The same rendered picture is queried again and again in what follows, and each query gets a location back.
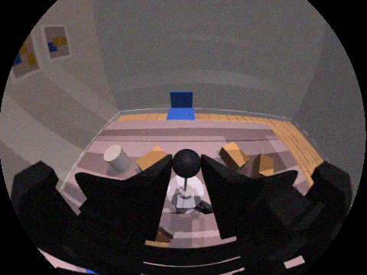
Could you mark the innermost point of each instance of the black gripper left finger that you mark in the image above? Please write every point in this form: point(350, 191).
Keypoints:
point(142, 196)

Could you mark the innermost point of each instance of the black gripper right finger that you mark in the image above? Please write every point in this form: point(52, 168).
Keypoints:
point(234, 196)

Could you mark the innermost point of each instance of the french press coffee maker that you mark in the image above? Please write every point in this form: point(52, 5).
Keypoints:
point(185, 191)

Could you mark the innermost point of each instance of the grey cylinder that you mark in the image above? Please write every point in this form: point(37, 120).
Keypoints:
point(118, 159)

